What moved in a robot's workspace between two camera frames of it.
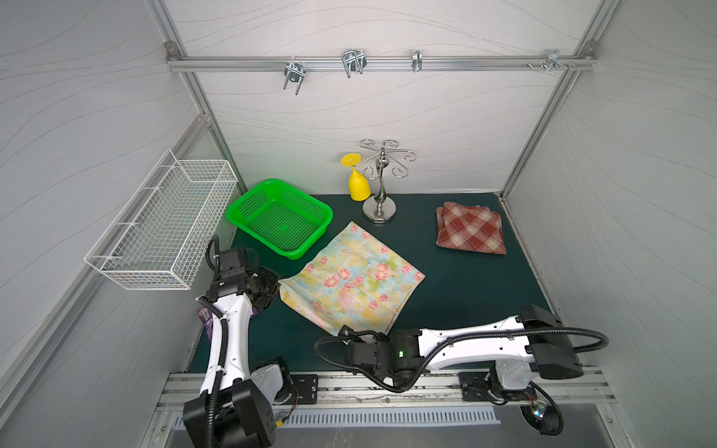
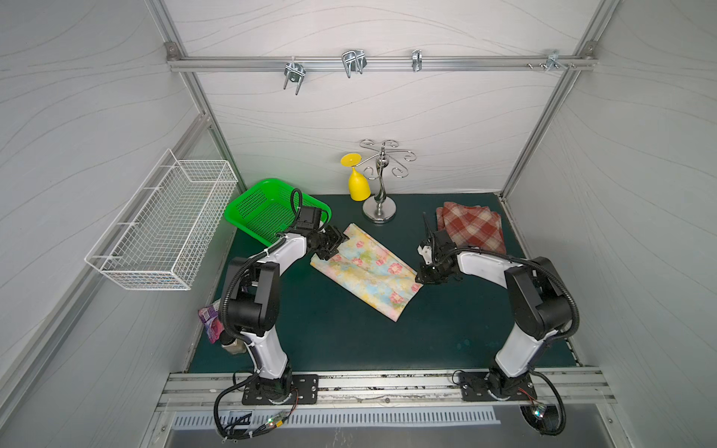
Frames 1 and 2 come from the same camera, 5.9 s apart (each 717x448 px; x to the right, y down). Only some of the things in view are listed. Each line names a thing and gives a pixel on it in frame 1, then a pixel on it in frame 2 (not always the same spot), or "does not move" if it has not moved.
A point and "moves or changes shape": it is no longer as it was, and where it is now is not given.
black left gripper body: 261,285 to 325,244
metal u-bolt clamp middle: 354,61 does not move
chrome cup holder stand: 381,208 does not move
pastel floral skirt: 357,283 moves or changes shape
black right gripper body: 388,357 to 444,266
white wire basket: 157,238 does not move
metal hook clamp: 416,60 does not move
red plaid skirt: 470,227 does not move
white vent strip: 370,417 does not move
